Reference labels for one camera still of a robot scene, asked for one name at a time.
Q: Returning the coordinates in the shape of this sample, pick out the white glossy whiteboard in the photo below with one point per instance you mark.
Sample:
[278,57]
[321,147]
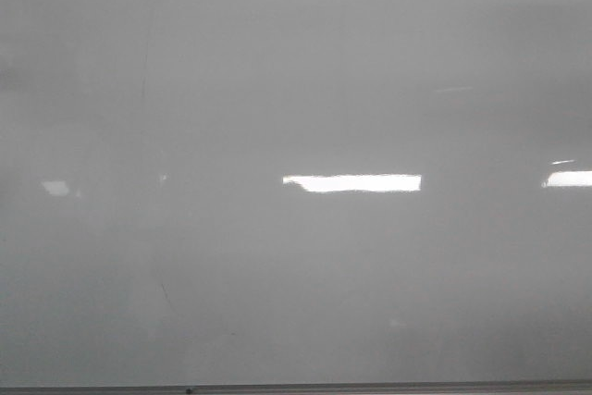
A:
[200,192]

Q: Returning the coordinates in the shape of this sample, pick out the grey aluminium whiteboard frame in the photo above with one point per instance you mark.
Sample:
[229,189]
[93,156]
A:
[553,386]

